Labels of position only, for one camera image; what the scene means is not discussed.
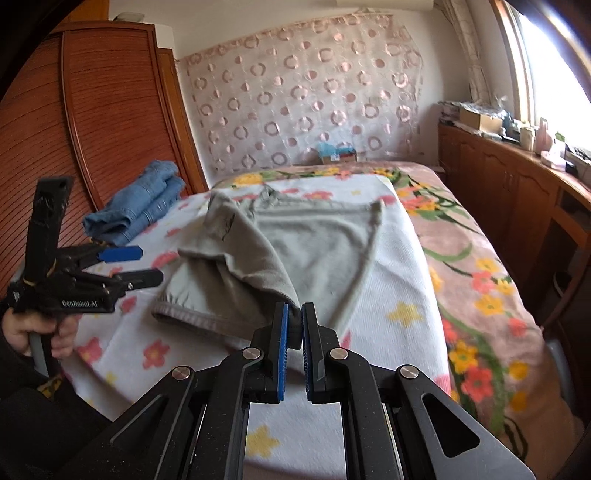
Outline person's left hand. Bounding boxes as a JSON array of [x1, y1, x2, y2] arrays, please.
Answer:
[[1, 310, 79, 361]]

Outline patterned window curtain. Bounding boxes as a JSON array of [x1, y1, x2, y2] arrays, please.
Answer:
[[436, 0, 492, 104]]

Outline circle-patterned wall cloth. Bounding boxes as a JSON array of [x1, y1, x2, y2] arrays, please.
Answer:
[[178, 13, 424, 175]]

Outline window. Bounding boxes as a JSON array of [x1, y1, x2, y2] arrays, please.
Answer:
[[492, 0, 591, 139]]

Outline wooden wardrobe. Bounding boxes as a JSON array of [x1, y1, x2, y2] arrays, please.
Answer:
[[0, 18, 208, 301]]

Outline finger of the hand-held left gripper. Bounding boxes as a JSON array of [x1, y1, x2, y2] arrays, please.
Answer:
[[56, 244, 142, 271], [64, 270, 165, 299]]

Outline pink floral bedspread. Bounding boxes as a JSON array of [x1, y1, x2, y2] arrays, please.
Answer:
[[210, 161, 580, 480]]

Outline small cardboard box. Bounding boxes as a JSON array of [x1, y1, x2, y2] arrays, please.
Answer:
[[316, 143, 357, 163]]

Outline pink bottle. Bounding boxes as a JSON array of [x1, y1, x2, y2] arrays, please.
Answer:
[[536, 117, 553, 153]]

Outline person's left forearm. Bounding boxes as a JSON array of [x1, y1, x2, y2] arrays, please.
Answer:
[[0, 339, 114, 480]]

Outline open cardboard box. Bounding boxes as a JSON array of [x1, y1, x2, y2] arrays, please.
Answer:
[[458, 107, 504, 132]]

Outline clear plastic packaging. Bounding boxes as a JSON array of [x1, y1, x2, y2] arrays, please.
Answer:
[[462, 95, 509, 116]]

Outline wooden cabinet counter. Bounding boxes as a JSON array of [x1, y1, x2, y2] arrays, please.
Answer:
[[436, 124, 591, 333]]

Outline folded blue jeans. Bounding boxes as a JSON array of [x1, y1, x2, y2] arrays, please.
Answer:
[[82, 160, 186, 246]]

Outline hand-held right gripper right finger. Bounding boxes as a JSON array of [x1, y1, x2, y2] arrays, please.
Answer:
[[301, 302, 537, 480]]

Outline grey pants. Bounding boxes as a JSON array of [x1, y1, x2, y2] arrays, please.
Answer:
[[151, 187, 385, 340]]

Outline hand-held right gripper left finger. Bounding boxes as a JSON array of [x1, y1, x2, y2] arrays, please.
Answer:
[[74, 302, 291, 480]]

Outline stack of papers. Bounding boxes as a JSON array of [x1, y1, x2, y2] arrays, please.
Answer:
[[438, 100, 462, 125]]

